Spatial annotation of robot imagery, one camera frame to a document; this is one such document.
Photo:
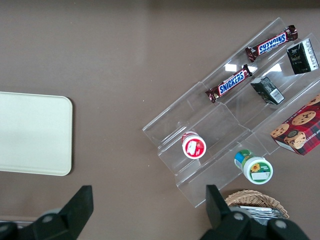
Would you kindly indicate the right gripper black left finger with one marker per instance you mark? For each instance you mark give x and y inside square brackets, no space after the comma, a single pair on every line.
[75,207]

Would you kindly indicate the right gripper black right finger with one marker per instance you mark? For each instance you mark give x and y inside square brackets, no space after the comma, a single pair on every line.
[217,210]

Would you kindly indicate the light wicker basket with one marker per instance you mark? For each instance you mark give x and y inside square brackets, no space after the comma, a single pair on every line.
[250,198]

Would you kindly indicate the aluminium foil tray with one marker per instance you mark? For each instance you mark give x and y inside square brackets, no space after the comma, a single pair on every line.
[260,212]

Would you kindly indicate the cream rectangular tray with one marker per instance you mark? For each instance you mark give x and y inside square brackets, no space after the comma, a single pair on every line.
[32,135]

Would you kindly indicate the green lid yogurt cup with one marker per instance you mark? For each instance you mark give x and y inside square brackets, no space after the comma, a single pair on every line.
[256,170]

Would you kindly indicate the red lid yogurt cup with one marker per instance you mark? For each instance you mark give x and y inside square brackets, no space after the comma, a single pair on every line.
[193,148]

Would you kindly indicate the clear acrylic step shelf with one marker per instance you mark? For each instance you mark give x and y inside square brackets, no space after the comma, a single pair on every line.
[225,125]

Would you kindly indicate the red plaid cookie box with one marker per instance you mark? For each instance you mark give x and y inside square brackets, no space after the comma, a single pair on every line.
[300,127]

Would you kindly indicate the Snickers bar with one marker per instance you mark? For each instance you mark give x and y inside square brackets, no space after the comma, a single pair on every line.
[230,83]
[271,43]

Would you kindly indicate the small black carton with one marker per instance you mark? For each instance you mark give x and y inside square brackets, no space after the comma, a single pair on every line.
[267,90]

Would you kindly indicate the black and white carton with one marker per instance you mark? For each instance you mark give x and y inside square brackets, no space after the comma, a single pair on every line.
[301,57]

